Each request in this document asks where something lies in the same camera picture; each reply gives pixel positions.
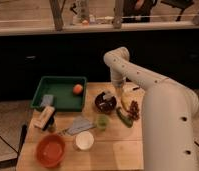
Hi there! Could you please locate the green cup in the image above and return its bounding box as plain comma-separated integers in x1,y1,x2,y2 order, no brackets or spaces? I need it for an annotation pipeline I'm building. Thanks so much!
96,114,109,130

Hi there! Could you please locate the orange fruit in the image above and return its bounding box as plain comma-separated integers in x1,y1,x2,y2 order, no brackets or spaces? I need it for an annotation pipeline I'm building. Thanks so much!
73,84,83,95

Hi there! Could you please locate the green plastic tray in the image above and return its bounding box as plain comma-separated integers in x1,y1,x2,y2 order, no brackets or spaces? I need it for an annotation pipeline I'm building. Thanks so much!
31,76,87,112

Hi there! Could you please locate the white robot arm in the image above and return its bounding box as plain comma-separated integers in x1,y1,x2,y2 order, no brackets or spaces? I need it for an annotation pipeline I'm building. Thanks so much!
103,47,199,171

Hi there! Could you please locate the green pepper toy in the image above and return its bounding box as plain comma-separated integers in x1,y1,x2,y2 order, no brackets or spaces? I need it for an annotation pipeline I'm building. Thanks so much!
116,107,133,128

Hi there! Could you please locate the wooden block brush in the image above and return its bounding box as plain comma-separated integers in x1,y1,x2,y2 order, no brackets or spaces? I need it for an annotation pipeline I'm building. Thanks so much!
34,106,55,129

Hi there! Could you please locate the brown grape cluster toy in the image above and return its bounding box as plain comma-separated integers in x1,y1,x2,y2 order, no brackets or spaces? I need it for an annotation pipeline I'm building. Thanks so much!
129,101,140,120

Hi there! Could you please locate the grey blue cloth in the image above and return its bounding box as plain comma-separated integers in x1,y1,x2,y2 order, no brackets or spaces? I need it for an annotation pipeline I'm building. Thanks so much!
62,116,95,135

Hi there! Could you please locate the orange bowl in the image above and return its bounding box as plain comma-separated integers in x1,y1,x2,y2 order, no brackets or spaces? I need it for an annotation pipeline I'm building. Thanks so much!
35,134,65,168

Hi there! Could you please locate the yellow banana toy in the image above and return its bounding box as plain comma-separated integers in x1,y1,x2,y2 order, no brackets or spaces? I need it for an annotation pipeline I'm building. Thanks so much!
121,93,132,111

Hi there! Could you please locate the white cup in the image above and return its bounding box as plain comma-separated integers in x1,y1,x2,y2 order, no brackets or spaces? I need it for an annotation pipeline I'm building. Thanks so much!
74,131,94,151

